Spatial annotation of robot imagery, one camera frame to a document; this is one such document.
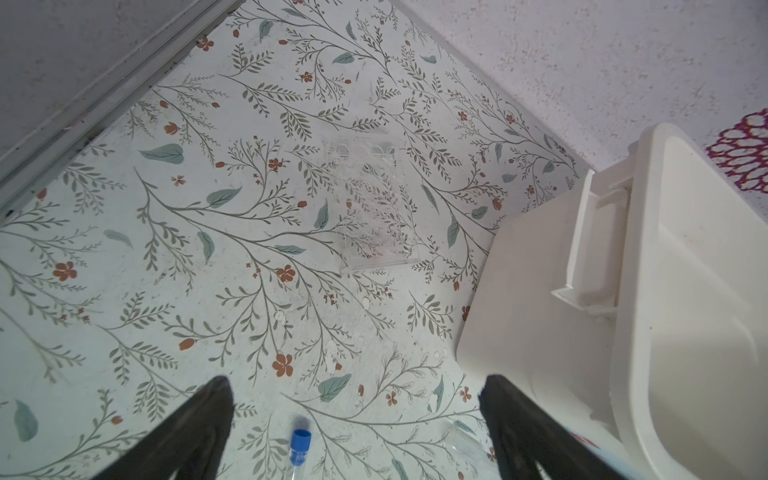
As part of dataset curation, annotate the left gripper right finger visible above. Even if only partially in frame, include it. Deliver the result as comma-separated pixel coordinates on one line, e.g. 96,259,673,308
479,374,622,479

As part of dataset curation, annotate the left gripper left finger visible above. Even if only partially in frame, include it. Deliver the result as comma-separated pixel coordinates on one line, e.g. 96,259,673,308
96,376,235,480

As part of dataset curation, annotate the white plastic storage bin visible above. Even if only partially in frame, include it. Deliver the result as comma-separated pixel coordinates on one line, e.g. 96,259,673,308
456,123,767,479

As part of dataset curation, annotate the blue-capped test tube right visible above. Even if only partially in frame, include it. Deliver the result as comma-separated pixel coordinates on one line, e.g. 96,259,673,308
284,429,312,480

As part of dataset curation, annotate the clear acrylic tube rack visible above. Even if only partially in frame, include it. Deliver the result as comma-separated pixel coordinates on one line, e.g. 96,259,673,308
324,133,420,274

